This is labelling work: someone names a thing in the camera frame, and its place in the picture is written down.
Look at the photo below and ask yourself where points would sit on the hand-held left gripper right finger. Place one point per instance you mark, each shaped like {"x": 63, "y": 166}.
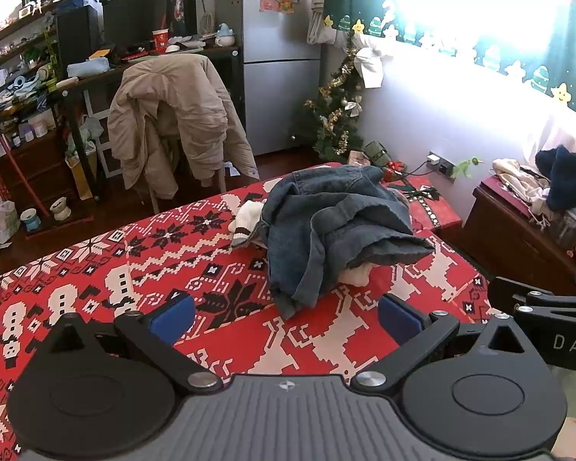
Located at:
{"x": 398, "y": 319}

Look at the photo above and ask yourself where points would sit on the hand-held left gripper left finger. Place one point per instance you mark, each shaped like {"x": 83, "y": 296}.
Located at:
{"x": 173, "y": 319}

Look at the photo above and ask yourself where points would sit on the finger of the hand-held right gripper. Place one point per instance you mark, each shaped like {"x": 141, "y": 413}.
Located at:
{"x": 509, "y": 290}

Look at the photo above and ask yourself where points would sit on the blue denim jeans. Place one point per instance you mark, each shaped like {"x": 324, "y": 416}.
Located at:
{"x": 336, "y": 221}

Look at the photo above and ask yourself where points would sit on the white striped sweater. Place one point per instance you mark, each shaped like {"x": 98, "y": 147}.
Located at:
{"x": 247, "y": 221}

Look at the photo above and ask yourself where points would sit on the wooden nightstand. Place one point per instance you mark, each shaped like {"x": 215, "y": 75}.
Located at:
{"x": 499, "y": 235}

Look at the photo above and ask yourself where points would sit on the red patterned blanket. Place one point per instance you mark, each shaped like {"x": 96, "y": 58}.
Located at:
{"x": 125, "y": 269}

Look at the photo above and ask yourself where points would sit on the glass jar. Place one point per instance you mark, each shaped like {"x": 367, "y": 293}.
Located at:
{"x": 571, "y": 228}

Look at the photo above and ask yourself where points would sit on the large red gift box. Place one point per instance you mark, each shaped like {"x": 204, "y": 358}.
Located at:
{"x": 437, "y": 211}

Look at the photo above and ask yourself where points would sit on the white cloth pile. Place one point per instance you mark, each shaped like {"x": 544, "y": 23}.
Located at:
{"x": 513, "y": 173}

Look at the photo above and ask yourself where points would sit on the chair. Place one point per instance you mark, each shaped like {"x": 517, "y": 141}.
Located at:
{"x": 152, "y": 201}

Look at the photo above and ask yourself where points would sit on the green plant sprig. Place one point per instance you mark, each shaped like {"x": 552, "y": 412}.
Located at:
{"x": 465, "y": 167}

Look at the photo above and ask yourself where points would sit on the navy fluffy cloth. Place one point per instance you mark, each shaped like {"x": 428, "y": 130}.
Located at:
{"x": 569, "y": 173}

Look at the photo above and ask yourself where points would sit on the white pet bowl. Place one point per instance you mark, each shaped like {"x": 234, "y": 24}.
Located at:
{"x": 60, "y": 209}

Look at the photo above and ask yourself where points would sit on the yellow paper bag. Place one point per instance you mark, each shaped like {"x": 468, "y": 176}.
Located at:
{"x": 82, "y": 180}

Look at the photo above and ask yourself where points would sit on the green wrapped gift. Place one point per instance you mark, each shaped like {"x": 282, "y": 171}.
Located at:
{"x": 378, "y": 152}

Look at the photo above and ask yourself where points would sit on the blue pet bowl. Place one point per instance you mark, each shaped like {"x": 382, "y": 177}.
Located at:
{"x": 30, "y": 219}

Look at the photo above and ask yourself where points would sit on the white drawer unit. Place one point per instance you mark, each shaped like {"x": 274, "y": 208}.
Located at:
{"x": 104, "y": 158}

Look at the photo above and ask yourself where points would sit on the white plastic bag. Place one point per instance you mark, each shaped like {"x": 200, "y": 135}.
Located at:
{"x": 5, "y": 223}

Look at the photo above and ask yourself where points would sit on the wooden drawer cabinet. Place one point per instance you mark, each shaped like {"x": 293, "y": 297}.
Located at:
{"x": 33, "y": 163}

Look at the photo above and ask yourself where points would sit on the beige jacket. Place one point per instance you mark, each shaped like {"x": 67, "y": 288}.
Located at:
{"x": 173, "y": 105}

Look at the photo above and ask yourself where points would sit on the small Christmas tree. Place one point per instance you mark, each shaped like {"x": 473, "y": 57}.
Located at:
{"x": 333, "y": 105}

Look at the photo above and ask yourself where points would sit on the grey refrigerator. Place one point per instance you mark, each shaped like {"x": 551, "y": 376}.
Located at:
{"x": 278, "y": 105}

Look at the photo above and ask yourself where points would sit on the dark desk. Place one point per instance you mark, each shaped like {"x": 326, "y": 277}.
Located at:
{"x": 237, "y": 86}

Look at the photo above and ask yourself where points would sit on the white bow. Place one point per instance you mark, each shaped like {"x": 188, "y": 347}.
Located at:
{"x": 370, "y": 69}

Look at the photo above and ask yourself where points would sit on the light blue cloth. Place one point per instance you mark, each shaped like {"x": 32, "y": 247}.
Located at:
{"x": 89, "y": 68}

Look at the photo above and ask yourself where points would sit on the red paper cup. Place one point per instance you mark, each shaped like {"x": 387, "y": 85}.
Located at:
{"x": 161, "y": 41}

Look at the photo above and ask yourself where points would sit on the blue white figurine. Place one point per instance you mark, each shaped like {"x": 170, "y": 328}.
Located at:
{"x": 224, "y": 36}

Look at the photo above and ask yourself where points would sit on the cluttered shelf rack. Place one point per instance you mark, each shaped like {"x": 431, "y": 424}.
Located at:
{"x": 14, "y": 65}

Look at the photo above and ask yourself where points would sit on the black computer tower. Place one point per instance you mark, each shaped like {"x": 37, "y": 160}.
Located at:
{"x": 77, "y": 33}

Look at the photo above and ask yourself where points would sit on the black monitor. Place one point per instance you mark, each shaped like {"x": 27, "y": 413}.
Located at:
{"x": 134, "y": 19}

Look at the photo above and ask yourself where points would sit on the beige tote bag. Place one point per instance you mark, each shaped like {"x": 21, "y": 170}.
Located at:
{"x": 319, "y": 19}

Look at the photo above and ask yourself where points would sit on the wall socket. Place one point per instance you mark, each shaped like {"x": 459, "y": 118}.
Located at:
{"x": 439, "y": 165}

